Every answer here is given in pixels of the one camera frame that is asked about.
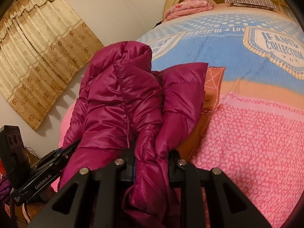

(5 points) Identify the folded pink floral blanket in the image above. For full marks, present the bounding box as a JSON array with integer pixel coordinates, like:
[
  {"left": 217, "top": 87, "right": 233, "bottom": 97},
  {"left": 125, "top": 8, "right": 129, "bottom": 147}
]
[{"left": 163, "top": 0, "right": 214, "bottom": 22}]

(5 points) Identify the magenta puffer down jacket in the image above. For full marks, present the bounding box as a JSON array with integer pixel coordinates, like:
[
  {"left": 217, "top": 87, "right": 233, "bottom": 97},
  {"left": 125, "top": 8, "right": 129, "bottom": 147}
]
[{"left": 58, "top": 41, "right": 208, "bottom": 227}]

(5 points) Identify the striped pillow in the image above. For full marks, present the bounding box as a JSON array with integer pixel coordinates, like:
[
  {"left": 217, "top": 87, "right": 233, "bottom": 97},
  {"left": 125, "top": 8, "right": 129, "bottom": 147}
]
[{"left": 225, "top": 0, "right": 279, "bottom": 10}]

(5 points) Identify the left hand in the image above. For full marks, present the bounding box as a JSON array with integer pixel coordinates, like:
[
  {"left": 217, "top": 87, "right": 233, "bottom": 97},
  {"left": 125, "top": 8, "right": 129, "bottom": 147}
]
[{"left": 10, "top": 186, "right": 56, "bottom": 227}]

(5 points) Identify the blue pink jeans-print bedspread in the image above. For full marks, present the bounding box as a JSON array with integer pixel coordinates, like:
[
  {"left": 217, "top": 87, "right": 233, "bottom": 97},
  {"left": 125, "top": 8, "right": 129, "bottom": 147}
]
[{"left": 50, "top": 4, "right": 304, "bottom": 228}]

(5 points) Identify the beige patterned curtain left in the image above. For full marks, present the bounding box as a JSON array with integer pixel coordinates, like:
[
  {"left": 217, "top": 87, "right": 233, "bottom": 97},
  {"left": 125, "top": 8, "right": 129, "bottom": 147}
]
[{"left": 1, "top": 0, "right": 103, "bottom": 130}]

